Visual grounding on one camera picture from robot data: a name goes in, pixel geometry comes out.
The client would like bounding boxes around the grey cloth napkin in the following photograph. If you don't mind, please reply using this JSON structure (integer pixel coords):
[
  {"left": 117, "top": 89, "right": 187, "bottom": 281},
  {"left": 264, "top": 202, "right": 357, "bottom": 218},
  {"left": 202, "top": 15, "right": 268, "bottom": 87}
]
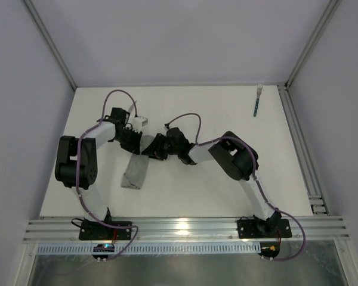
[{"left": 121, "top": 135, "right": 154, "bottom": 189}]

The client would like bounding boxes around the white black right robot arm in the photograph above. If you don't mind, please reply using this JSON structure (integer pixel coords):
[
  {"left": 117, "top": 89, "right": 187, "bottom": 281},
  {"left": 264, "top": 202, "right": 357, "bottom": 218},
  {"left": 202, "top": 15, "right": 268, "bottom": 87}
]
[{"left": 141, "top": 128, "right": 282, "bottom": 237}]

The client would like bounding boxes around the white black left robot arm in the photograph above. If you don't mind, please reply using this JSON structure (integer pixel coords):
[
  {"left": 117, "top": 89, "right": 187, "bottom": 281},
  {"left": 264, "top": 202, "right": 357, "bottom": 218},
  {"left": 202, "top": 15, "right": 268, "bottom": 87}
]
[{"left": 55, "top": 107, "right": 148, "bottom": 225}]

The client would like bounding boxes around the left controller board with led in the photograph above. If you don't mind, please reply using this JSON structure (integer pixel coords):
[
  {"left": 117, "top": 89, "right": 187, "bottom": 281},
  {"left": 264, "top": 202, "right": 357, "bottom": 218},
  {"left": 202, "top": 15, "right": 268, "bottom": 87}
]
[{"left": 92, "top": 243, "right": 115, "bottom": 260}]

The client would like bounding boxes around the right black connector board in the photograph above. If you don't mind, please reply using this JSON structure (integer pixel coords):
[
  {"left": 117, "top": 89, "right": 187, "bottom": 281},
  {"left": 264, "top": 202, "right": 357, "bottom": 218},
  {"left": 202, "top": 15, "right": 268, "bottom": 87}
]
[{"left": 258, "top": 242, "right": 280, "bottom": 260}]

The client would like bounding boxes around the green handled knife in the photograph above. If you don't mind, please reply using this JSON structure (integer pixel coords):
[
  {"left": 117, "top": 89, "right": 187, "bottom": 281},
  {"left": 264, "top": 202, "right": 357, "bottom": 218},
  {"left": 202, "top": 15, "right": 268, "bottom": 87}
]
[{"left": 128, "top": 102, "right": 137, "bottom": 114}]

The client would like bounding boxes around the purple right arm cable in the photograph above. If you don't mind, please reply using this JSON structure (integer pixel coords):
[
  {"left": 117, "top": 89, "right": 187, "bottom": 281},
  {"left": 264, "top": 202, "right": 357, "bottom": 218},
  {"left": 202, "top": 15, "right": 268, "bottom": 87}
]
[{"left": 164, "top": 112, "right": 307, "bottom": 263}]

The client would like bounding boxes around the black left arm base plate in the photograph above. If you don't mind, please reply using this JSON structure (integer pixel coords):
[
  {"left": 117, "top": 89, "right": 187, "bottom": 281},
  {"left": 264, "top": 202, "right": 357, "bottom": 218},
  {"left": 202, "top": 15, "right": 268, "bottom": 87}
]
[{"left": 79, "top": 219, "right": 132, "bottom": 241}]

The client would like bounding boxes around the green handled fork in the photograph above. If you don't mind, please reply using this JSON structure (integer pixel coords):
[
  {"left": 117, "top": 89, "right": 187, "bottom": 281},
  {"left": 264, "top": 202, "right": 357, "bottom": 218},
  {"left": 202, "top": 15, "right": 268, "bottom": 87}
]
[{"left": 253, "top": 84, "right": 263, "bottom": 117}]

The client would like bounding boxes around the slotted grey cable duct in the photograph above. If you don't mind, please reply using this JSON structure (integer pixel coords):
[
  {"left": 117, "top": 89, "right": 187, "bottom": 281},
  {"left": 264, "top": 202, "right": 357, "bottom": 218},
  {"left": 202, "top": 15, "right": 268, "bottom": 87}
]
[{"left": 36, "top": 241, "right": 260, "bottom": 256}]

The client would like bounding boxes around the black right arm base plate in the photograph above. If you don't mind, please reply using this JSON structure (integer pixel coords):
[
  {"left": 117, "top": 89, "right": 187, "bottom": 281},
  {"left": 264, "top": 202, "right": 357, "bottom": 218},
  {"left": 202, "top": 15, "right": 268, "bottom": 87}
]
[{"left": 236, "top": 217, "right": 292, "bottom": 239}]

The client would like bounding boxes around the aluminium front rail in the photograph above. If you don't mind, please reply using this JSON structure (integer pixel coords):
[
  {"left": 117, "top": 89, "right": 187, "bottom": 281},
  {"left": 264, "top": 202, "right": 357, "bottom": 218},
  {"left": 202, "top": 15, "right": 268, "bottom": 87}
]
[{"left": 23, "top": 216, "right": 350, "bottom": 243}]

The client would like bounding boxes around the aluminium rail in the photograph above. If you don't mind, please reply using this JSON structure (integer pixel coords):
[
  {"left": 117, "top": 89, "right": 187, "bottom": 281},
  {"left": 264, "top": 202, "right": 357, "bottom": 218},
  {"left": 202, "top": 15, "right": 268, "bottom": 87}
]
[
  {"left": 277, "top": 84, "right": 330, "bottom": 216},
  {"left": 23, "top": 216, "right": 350, "bottom": 243}
]

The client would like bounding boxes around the aluminium right side rail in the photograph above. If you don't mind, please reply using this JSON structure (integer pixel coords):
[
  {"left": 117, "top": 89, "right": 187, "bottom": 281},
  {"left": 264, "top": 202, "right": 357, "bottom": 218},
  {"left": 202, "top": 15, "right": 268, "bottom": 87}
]
[{"left": 277, "top": 84, "right": 330, "bottom": 216}]

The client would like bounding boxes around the aluminium left corner post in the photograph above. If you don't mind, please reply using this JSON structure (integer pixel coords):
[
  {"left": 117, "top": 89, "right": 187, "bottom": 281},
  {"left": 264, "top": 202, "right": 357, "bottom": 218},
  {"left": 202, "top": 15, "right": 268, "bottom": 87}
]
[{"left": 21, "top": 0, "right": 78, "bottom": 91}]

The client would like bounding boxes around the aluminium corner post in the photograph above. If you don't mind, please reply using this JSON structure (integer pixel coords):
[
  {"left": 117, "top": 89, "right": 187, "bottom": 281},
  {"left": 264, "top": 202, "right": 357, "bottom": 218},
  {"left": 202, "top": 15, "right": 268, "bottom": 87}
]
[
  {"left": 285, "top": 0, "right": 342, "bottom": 88},
  {"left": 21, "top": 0, "right": 78, "bottom": 91}
]

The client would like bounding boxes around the aluminium right corner post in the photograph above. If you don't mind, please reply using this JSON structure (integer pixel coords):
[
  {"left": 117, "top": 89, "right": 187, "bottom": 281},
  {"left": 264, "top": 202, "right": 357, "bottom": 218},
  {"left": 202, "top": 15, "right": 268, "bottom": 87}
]
[{"left": 285, "top": 0, "right": 342, "bottom": 88}]

